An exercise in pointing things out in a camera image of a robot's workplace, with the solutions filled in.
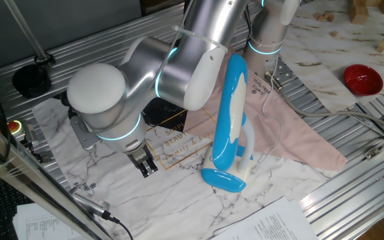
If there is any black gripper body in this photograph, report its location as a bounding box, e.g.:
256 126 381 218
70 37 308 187
125 146 155 169

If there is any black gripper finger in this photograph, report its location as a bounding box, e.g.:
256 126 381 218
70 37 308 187
147 159 159 175
137 162 153 178

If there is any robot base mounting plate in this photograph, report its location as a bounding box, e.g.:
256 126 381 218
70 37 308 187
267 56 296 93

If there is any blue white desk lamp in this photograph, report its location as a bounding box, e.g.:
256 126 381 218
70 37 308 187
201 53 256 193

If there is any red emergency stop button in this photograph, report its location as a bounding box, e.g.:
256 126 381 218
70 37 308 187
7 119 25 137

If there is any marble pink black tablecloth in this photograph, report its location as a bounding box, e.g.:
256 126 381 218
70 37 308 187
31 43 348 240

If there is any printed paper sheet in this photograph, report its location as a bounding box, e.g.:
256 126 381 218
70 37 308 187
11 202 86 240
210 196 319 240

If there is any black round stand base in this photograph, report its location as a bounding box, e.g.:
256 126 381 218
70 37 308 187
11 63 52 98

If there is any metal stand pole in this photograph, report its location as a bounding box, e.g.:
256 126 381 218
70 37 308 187
3 0 55 66

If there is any white marble pattern sheet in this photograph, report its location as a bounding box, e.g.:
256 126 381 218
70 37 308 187
277 0 384 114

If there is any red bowl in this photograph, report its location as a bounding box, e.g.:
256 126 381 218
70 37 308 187
343 64 384 97

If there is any large wooden block stack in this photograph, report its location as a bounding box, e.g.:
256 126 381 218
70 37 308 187
348 0 369 25

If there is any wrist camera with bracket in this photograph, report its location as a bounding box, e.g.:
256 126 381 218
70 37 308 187
67 115 102 151

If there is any black depth camera cable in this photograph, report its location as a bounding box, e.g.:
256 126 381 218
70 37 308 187
107 215 135 240

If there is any silver depth camera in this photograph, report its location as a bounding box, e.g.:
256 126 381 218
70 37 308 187
68 185 111 221

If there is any aluminium frame bar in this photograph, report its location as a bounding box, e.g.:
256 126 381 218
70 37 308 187
0 109 115 240

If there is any thin white lamp cable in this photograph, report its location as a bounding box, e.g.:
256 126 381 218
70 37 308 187
250 58 283 173

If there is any thick grey robot cable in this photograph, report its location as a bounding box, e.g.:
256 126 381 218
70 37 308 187
264 71 384 141

